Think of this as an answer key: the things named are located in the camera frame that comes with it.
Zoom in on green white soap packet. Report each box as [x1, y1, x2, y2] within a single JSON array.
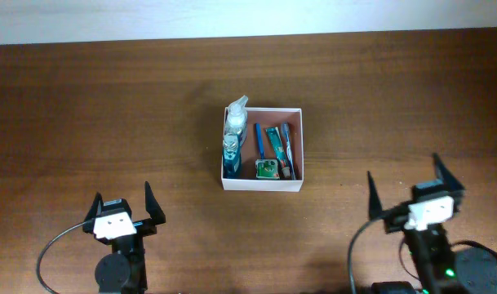
[[255, 159, 280, 180]]

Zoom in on teal toothpaste tube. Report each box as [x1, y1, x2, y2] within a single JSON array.
[[265, 127, 291, 179]]

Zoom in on blue white toothbrush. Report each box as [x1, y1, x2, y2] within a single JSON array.
[[282, 122, 297, 180]]

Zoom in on purple foam soap pump bottle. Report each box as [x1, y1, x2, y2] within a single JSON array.
[[224, 96, 249, 146]]

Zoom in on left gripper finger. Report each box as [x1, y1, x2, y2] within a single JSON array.
[[84, 192, 103, 221], [144, 181, 166, 225]]

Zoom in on blue disposable razor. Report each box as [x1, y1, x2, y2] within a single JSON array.
[[255, 123, 265, 159]]

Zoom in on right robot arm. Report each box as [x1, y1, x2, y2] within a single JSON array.
[[367, 154, 497, 293]]

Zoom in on white box pink interior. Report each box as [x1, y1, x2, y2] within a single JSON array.
[[220, 107, 304, 192]]

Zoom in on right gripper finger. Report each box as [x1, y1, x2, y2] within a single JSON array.
[[367, 171, 384, 220], [432, 153, 465, 192]]

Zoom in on teal mouthwash bottle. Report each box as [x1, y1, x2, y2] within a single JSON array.
[[223, 133, 242, 179]]

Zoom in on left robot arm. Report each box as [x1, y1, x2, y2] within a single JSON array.
[[82, 182, 166, 294]]

